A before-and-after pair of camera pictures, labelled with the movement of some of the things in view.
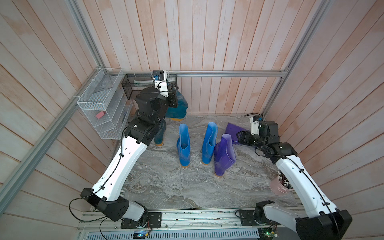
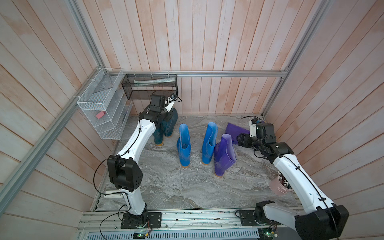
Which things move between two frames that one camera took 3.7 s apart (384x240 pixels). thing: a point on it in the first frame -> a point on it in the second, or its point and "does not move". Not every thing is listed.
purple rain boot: x=224 y=154 does not move
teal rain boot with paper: x=158 y=138 does not move
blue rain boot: x=208 y=146 does not move
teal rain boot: x=178 y=113 -> x=169 y=125
